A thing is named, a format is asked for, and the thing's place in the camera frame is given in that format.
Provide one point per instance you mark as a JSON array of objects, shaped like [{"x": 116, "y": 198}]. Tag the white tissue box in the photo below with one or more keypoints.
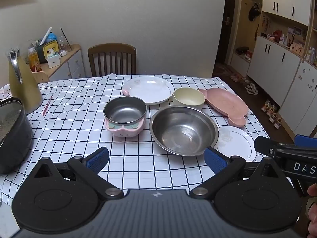
[{"x": 54, "y": 60}]

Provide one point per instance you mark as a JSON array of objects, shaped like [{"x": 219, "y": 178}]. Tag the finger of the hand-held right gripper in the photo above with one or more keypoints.
[
  {"x": 263, "y": 145},
  {"x": 305, "y": 138}
]

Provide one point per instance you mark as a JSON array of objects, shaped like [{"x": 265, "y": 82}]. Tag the small white plate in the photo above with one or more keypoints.
[{"x": 235, "y": 141}]

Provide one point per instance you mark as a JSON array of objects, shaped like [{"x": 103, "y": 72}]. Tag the pink pen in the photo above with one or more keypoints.
[{"x": 47, "y": 106}]

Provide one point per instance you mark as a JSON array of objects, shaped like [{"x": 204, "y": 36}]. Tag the grey slipper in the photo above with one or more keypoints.
[{"x": 245, "y": 80}]

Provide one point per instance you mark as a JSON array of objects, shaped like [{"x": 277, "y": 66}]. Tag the black hanging bag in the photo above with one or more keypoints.
[{"x": 253, "y": 12}]

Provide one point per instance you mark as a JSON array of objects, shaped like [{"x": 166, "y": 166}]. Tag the checkered white tablecloth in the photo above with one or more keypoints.
[{"x": 74, "y": 133}]

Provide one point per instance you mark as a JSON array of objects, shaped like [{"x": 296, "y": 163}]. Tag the person's right hand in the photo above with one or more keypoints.
[{"x": 313, "y": 215}]

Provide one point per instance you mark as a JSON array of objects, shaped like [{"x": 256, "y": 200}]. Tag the pink slipper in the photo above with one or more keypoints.
[{"x": 235, "y": 77}]

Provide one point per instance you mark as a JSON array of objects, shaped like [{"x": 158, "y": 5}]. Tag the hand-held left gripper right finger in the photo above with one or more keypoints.
[{"x": 215, "y": 158}]

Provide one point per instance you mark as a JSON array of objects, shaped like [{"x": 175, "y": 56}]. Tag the cream bowl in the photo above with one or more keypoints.
[{"x": 188, "y": 99}]

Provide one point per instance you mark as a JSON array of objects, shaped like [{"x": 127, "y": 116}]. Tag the white stick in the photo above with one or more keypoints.
[{"x": 46, "y": 36}]

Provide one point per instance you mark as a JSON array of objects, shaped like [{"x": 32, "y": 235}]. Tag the orange drink bottle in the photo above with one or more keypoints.
[{"x": 32, "y": 60}]

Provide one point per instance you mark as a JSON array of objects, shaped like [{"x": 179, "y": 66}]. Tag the red plush toy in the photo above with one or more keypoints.
[{"x": 277, "y": 33}]

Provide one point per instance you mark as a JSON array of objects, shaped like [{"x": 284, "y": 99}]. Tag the pink bear-shaped plate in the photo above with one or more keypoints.
[{"x": 225, "y": 103}]

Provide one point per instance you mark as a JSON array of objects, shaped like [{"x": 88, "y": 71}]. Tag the olive thermos jug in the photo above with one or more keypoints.
[{"x": 23, "y": 89}]

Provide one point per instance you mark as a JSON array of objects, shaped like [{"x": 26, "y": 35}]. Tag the thin black stick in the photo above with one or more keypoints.
[{"x": 66, "y": 39}]

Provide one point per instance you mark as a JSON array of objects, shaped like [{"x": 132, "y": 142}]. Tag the large white plate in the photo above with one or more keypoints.
[{"x": 148, "y": 88}]

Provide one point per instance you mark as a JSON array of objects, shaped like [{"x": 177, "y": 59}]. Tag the large steel bowl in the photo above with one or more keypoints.
[{"x": 183, "y": 129}]

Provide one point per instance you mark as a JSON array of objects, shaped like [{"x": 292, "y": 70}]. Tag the wooden slat-back chair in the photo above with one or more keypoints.
[{"x": 111, "y": 48}]

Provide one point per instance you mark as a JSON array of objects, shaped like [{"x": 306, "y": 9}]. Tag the white tall cabinet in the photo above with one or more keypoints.
[{"x": 272, "y": 64}]

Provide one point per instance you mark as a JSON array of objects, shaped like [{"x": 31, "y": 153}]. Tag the grey white sneaker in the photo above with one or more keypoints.
[
  {"x": 253, "y": 91},
  {"x": 250, "y": 86}
]

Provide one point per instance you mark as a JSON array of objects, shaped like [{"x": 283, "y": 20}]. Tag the yellow storage box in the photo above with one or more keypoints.
[{"x": 50, "y": 47}]

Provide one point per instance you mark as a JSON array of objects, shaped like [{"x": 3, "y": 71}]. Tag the black pot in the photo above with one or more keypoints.
[{"x": 14, "y": 148}]

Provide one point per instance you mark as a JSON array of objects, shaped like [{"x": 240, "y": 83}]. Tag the wooden top sideboard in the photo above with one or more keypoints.
[{"x": 74, "y": 67}]

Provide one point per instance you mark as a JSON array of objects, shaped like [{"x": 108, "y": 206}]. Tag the dark wooden door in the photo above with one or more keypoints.
[{"x": 223, "y": 29}]

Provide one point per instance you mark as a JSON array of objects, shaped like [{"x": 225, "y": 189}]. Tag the small orange shoe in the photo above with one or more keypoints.
[
  {"x": 273, "y": 117},
  {"x": 277, "y": 124},
  {"x": 270, "y": 110},
  {"x": 265, "y": 106}
]

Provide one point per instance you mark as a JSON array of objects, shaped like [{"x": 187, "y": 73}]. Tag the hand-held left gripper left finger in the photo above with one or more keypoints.
[{"x": 97, "y": 158}]

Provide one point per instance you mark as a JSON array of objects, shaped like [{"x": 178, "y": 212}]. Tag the patterned door rug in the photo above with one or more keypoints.
[{"x": 221, "y": 70}]

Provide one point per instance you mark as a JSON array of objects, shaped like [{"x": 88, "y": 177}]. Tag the blue round container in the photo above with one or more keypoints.
[{"x": 51, "y": 38}]

